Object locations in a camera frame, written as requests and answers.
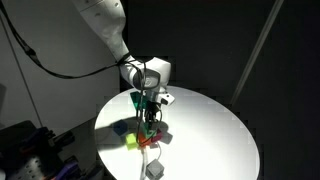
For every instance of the round white table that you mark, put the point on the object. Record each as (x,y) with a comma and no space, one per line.
(202,140)

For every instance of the orange block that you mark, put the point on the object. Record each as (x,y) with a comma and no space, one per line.
(143,141)

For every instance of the pink block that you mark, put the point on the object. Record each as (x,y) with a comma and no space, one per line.
(157,137)

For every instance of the green block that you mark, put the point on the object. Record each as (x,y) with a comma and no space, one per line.
(148,133)

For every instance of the grey block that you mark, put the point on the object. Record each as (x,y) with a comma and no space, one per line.
(154,170)

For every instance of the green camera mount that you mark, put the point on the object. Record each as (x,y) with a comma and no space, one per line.
(136,98)

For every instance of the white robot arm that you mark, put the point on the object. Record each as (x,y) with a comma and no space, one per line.
(107,19)

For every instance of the perforated metal board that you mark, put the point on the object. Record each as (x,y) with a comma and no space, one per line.
(24,167)

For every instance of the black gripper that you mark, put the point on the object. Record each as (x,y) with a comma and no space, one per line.
(150,115)

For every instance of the purple clamp upper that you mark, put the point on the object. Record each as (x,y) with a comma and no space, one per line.
(37,140)

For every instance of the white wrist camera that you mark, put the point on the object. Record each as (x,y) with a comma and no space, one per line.
(166,99)

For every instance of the purple clamp lower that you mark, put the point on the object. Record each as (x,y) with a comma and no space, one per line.
(68,172)

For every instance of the grey diagonal pole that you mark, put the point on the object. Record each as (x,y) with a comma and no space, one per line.
(256,50)

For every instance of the dark blue block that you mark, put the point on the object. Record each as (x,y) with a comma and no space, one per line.
(120,127)

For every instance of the lime yellow block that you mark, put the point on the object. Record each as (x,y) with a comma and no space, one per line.
(131,142)

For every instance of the purple clamp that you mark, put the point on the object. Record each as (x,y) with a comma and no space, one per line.
(68,172)
(37,140)

